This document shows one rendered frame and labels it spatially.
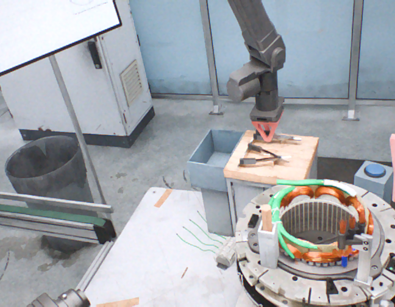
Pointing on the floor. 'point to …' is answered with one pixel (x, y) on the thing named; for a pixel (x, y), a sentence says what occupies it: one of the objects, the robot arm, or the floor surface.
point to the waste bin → (82, 194)
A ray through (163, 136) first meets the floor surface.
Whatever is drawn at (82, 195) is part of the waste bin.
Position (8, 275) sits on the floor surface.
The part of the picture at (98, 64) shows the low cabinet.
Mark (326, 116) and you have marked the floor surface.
